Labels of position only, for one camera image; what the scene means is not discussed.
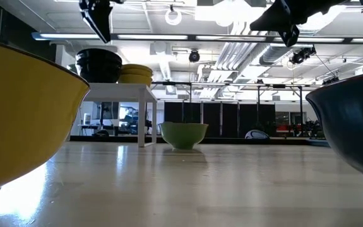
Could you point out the black room divider panels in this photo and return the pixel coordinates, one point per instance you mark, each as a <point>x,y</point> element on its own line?
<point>212,119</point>

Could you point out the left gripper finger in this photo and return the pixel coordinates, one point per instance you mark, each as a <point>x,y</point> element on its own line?
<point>94,20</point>
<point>105,22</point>

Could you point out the white perforated metal shelf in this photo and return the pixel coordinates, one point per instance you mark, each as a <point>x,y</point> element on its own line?
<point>118,91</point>

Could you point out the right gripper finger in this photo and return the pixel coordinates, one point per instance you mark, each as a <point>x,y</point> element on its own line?
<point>276,11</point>
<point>276,24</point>

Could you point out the black aluminium rig frame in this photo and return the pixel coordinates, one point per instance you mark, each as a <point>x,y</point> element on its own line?
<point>86,138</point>

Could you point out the black background rig frame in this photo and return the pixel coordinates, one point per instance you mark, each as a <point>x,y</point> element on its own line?
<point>279,85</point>

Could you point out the black ceiling-mounted device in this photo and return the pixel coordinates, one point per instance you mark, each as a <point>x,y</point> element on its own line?
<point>302,55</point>

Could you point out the overhead LED light bar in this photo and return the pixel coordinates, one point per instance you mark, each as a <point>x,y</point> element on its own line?
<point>152,37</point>

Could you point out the black bowl with floral inside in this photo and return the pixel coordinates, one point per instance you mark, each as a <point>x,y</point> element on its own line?
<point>99,75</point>
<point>99,53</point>
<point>99,61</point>
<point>354,126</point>

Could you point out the black round ceiling lamp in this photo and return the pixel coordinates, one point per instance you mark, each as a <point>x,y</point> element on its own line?
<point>193,56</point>

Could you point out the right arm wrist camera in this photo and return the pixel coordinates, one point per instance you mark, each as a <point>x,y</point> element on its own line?
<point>290,37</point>

